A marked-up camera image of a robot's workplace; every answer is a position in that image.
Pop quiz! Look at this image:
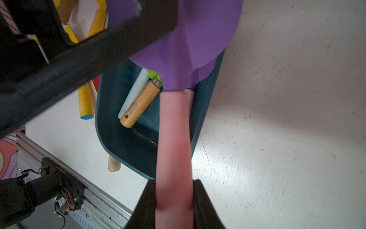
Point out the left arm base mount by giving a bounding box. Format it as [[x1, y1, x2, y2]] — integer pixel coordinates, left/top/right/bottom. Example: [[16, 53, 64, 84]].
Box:
[[42, 157, 86, 211]]

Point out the purple trowel pink handle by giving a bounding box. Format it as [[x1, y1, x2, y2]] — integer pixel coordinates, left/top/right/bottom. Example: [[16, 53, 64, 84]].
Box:
[[185, 58, 216, 115], [105, 0, 244, 229]]

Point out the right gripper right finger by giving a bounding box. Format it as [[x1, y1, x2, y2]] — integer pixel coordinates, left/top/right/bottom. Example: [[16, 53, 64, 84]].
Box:
[[193, 179, 225, 229]]

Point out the green trowel wooden handle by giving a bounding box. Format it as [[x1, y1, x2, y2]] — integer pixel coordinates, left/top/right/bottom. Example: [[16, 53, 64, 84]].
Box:
[[120, 70, 163, 128]]

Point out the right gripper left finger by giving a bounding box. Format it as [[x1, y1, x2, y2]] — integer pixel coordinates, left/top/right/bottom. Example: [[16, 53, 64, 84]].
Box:
[[124, 179, 156, 229]]

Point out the light green round shovel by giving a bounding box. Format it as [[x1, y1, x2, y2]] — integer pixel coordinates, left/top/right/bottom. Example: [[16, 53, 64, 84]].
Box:
[[57, 0, 77, 25]]

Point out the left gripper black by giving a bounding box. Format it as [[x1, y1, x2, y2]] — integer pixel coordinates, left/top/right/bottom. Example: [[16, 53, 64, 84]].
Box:
[[1, 1, 178, 136]]

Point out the teal storage box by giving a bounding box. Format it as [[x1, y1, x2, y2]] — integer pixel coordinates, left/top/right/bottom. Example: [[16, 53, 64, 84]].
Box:
[[95, 52, 224, 179]]

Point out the yellow shovel blue-tipped handle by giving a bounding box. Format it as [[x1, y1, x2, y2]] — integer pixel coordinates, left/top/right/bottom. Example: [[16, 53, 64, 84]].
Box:
[[64, 24, 95, 120]]

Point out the yellow square shovel yellow handle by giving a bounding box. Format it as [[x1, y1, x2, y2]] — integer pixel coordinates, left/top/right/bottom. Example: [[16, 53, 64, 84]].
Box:
[[87, 0, 107, 38]]

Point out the red square shovel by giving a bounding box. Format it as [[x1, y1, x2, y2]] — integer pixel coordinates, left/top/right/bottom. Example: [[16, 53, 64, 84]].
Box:
[[88, 75, 121, 172]]

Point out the light blue shovel white handle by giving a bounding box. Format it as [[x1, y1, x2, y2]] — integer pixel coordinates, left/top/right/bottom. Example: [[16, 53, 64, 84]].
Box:
[[117, 68, 150, 119]]

